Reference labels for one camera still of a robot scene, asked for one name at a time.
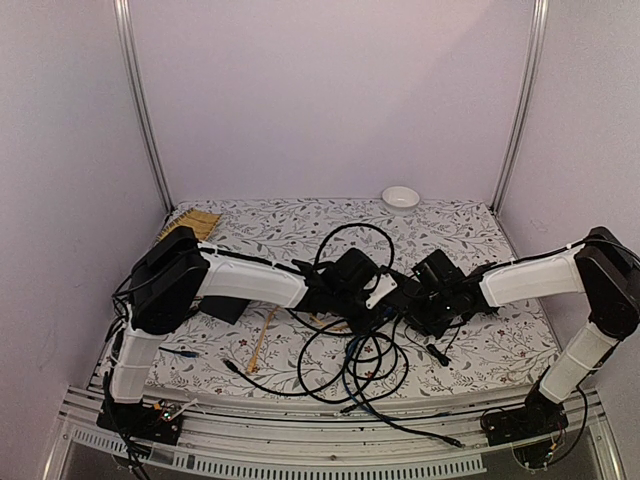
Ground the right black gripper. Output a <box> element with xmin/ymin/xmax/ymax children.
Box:
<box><xmin>406</xmin><ymin>287</ymin><xmax>457</xmax><ymax>339</ymax></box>

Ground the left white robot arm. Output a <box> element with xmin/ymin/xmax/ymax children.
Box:
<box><xmin>97</xmin><ymin>227</ymin><xmax>399</xmax><ymax>445</ymax></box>

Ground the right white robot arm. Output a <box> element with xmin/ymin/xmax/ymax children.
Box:
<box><xmin>400</xmin><ymin>226</ymin><xmax>639</xmax><ymax>445</ymax></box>

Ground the white bowl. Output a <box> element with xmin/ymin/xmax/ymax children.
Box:
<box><xmin>381</xmin><ymin>186</ymin><xmax>421</xmax><ymax>212</ymax></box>

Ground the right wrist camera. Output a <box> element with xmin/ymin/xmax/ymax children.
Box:
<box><xmin>412</xmin><ymin>263</ymin><xmax>438</xmax><ymax>289</ymax></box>

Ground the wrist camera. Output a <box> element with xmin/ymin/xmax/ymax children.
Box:
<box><xmin>365</xmin><ymin>273</ymin><xmax>398</xmax><ymax>310</ymax></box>
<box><xmin>412</xmin><ymin>263</ymin><xmax>438</xmax><ymax>289</ymax></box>

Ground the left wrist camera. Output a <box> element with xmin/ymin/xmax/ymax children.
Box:
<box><xmin>365</xmin><ymin>273</ymin><xmax>398</xmax><ymax>310</ymax></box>

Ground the blue ethernet cable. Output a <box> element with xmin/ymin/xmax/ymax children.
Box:
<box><xmin>342</xmin><ymin>309</ymin><xmax>451</xmax><ymax>419</ymax></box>

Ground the black ethernet cable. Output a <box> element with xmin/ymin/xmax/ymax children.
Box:
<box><xmin>222</xmin><ymin>312</ymin><xmax>464</xmax><ymax>446</ymax></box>

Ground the yellow ethernet cable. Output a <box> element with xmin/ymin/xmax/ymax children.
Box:
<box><xmin>246</xmin><ymin>309</ymin><xmax>351</xmax><ymax>375</ymax></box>

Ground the aluminium front rail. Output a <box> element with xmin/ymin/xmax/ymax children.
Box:
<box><xmin>44</xmin><ymin>384</ymin><xmax>621</xmax><ymax>480</ymax></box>

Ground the right aluminium frame post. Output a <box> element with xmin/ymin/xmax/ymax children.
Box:
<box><xmin>490</xmin><ymin>0</ymin><xmax>549</xmax><ymax>216</ymax></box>

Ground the aluminium frame post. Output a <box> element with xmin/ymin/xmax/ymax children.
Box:
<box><xmin>113</xmin><ymin>0</ymin><xmax>175</xmax><ymax>213</ymax></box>
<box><xmin>490</xmin><ymin>0</ymin><xmax>549</xmax><ymax>216</ymax></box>

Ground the left aluminium frame post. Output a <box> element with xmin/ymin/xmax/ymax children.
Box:
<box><xmin>113</xmin><ymin>0</ymin><xmax>175</xmax><ymax>213</ymax></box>

